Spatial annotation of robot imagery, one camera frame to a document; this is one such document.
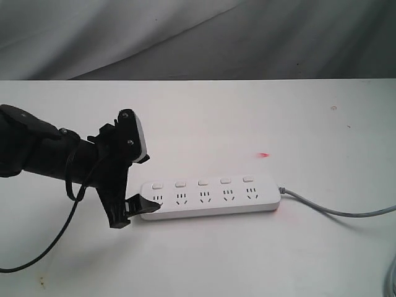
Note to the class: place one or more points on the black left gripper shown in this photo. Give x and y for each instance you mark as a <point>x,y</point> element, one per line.
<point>109,178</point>

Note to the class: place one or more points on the white five-outlet power strip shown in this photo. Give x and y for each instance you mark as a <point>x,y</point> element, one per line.
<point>202,197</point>

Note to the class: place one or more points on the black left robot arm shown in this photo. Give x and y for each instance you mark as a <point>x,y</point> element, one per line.
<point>33,145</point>

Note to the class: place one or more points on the grey backdrop cloth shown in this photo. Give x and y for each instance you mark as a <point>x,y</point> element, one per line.
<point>197,40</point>

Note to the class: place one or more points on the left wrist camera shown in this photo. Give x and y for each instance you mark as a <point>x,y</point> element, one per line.
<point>131,139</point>

